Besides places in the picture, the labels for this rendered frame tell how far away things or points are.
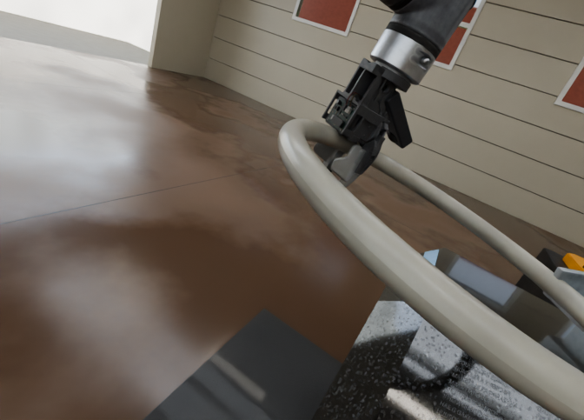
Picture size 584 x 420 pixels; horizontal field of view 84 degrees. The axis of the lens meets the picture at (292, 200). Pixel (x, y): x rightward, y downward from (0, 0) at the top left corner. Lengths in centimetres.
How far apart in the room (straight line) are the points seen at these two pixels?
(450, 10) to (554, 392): 45
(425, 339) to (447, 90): 625
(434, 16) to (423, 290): 41
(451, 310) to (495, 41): 673
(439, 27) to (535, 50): 635
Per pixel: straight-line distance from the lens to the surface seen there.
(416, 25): 54
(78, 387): 136
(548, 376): 24
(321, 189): 24
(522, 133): 678
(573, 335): 96
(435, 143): 675
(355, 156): 56
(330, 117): 55
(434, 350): 69
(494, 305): 84
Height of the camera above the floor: 112
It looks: 22 degrees down
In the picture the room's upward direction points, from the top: 21 degrees clockwise
